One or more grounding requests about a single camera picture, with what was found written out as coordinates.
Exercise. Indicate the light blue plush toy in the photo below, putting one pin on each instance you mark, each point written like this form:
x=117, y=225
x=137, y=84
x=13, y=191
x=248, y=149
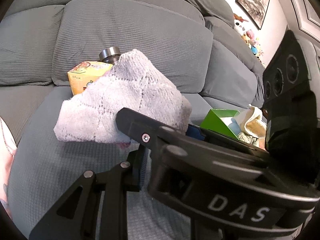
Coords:
x=234, y=127

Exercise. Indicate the grey fabric sofa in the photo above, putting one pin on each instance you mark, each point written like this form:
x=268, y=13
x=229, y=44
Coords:
x=68, y=65

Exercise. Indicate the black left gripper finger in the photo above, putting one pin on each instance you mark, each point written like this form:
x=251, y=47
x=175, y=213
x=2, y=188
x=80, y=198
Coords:
x=95, y=205

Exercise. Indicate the glass jar metal lid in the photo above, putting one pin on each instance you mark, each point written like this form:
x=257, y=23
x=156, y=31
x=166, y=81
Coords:
x=110, y=55

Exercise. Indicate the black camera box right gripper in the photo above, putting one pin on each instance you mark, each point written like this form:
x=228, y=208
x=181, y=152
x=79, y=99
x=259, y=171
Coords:
x=291, y=86

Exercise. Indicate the cream yellow towel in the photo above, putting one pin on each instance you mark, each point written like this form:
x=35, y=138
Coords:
x=250, y=122

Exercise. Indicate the green storage box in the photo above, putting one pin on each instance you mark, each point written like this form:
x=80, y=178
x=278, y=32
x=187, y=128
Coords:
x=217, y=120

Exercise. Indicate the pile of plush toys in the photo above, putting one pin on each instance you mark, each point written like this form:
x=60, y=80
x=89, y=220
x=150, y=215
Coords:
x=243, y=28

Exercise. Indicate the yellow carton box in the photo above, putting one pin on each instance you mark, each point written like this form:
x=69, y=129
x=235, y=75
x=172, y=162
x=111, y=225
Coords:
x=85, y=73

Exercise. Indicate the grey fluffy towel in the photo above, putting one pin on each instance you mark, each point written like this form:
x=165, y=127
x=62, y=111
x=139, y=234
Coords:
x=134, y=83

